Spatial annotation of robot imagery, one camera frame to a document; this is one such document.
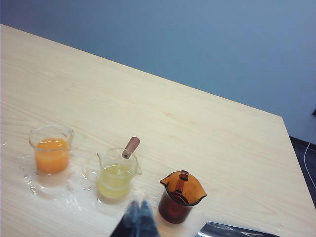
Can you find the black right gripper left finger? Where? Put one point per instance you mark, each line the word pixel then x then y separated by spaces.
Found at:
pixel 128 219

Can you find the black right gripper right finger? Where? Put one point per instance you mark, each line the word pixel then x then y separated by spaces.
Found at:
pixel 149 219

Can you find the amber glass measuring cup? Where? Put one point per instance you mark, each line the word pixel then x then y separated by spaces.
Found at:
pixel 177 197

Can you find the clear measuring cup yellow liquid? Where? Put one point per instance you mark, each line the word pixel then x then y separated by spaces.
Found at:
pixel 113 180

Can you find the clear measuring cup orange juice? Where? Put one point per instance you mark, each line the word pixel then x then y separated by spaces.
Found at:
pixel 51 155

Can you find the shiny silver metal object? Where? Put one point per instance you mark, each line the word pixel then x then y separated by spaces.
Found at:
pixel 234 230

